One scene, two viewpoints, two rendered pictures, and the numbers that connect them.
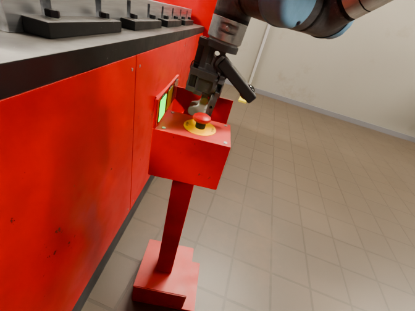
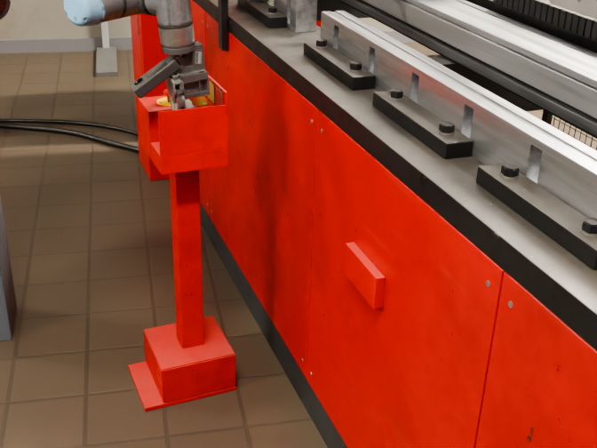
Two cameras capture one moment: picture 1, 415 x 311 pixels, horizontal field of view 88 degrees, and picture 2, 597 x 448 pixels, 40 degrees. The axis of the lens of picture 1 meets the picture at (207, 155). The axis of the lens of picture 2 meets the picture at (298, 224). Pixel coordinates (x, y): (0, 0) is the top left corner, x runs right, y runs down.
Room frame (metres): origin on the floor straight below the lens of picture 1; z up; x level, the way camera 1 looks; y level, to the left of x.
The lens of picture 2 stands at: (2.28, -0.32, 1.41)
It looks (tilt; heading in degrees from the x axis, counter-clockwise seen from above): 27 degrees down; 160
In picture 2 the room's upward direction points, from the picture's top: 2 degrees clockwise
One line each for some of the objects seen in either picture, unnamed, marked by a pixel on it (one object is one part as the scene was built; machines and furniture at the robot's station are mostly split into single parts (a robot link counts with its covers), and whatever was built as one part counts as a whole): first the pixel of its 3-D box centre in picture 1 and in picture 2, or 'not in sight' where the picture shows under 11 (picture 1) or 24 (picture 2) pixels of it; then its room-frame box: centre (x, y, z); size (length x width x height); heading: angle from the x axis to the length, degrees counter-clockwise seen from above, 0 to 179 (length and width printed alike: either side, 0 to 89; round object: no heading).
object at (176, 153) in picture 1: (195, 129); (181, 119); (0.47, 0.05, 0.75); 0.20 x 0.16 x 0.18; 4
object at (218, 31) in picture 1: (226, 32); (176, 35); (0.52, 0.03, 0.96); 0.08 x 0.08 x 0.05
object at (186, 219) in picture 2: (175, 222); (187, 253); (0.47, 0.05, 0.39); 0.06 x 0.06 x 0.54; 4
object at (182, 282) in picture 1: (170, 273); (180, 361); (0.47, 0.02, 0.06); 0.25 x 0.20 x 0.12; 94
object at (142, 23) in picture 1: (143, 23); (418, 122); (0.98, 0.39, 0.89); 0.30 x 0.05 x 0.03; 1
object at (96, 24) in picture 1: (83, 25); (337, 64); (0.58, 0.39, 0.89); 0.30 x 0.05 x 0.03; 1
